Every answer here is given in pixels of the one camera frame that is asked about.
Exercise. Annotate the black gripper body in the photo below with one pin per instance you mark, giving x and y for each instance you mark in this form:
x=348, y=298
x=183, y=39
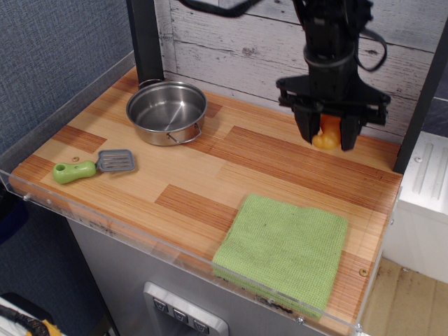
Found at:
x=334, y=87

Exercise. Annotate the green folded cloth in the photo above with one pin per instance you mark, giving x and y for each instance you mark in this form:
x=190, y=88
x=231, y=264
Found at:
x=283, y=252

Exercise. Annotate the grey toy appliance front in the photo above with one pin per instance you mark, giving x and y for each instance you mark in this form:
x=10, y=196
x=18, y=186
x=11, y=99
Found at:
x=121, y=271

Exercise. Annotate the white ribbed side unit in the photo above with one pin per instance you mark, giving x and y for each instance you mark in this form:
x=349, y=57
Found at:
x=417, y=236

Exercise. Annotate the orange plastic toy croissant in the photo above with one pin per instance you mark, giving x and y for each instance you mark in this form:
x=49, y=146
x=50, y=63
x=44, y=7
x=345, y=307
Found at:
x=329, y=135

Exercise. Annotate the silver dispenser button panel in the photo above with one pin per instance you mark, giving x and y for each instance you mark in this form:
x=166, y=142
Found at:
x=174, y=315

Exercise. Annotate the dark grey left post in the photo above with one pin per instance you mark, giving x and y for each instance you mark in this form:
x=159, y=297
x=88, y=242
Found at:
x=145, y=41

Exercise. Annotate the green handled grey toy spatula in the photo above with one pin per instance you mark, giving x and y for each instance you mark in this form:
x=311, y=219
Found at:
x=120, y=160

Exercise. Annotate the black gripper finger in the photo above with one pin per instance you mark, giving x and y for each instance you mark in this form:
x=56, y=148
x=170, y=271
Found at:
x=307, y=119
x=350, y=128

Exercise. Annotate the dark grey right post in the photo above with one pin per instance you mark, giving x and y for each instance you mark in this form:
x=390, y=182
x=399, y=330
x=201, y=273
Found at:
x=429, y=88

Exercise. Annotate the clear acrylic table guard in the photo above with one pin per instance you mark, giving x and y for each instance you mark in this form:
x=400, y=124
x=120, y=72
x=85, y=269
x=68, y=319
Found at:
x=179, y=202

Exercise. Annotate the small stainless steel pot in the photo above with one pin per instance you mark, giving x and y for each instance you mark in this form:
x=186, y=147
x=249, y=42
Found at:
x=168, y=113

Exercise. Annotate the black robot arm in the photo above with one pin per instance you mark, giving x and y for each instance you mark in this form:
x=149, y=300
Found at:
x=334, y=27

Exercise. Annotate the dark grey post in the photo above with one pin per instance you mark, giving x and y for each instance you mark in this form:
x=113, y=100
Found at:
x=429, y=88
x=145, y=41

